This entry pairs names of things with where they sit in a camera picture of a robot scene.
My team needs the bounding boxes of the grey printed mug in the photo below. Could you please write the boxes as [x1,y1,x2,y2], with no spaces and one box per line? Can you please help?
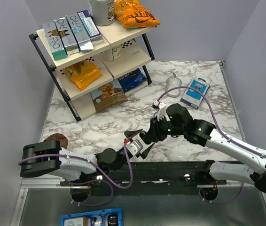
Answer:
[88,0,116,26]

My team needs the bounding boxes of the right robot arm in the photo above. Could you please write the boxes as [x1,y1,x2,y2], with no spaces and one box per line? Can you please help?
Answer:
[140,104,266,193]

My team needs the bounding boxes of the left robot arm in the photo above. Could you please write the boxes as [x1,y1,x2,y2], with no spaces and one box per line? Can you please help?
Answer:
[19,129,154,186]

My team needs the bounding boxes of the blue razor package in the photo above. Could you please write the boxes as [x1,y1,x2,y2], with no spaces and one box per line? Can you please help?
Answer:
[180,78,210,109]

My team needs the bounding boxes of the purple white box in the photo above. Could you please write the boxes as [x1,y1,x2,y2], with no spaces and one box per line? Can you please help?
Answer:
[77,10,103,45]

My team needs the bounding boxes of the white cup middle shelf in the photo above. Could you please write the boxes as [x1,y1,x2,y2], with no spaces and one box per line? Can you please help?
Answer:
[103,45,122,62]

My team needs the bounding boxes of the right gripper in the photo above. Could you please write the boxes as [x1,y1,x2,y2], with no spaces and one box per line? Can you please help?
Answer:
[143,114,185,143]

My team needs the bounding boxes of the silver blue toothpaste box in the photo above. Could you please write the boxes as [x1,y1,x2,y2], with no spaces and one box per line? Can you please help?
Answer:
[66,14,94,52]

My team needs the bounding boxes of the brown snack bag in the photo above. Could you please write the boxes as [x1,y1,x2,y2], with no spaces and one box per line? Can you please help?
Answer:
[91,79,128,113]

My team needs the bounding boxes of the teal silver toothpaste box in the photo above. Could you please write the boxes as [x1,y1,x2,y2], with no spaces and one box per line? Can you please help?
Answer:
[42,21,67,61]

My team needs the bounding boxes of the silver brown toothpaste box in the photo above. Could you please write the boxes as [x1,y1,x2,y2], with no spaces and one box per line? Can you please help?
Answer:
[54,17,79,56]

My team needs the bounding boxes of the blue chips bag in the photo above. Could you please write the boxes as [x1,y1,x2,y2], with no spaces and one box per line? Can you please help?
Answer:
[118,69,147,93]

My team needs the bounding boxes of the orange chips bag top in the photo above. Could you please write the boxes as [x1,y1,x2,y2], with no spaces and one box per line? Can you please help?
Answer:
[114,0,160,28]

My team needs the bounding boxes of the three tier shelf rack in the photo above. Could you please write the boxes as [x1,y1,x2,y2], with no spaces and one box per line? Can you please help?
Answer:
[29,21,155,121]

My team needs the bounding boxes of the orange snack bag middle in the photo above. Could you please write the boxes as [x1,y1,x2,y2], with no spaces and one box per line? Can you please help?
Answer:
[63,60,102,90]

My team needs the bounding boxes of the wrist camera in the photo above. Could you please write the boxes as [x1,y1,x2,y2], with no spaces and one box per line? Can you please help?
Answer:
[126,139,144,156]
[152,100,167,121]

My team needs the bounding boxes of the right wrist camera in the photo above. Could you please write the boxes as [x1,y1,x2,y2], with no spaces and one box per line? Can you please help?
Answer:
[152,100,167,121]

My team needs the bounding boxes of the black mounting rail base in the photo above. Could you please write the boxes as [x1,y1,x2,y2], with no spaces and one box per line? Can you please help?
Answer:
[60,161,230,196]

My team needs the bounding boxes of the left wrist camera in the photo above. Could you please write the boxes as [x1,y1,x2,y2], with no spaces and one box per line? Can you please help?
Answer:
[126,139,144,156]

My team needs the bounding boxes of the blue tray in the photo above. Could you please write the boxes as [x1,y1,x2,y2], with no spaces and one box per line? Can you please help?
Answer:
[59,208,124,226]

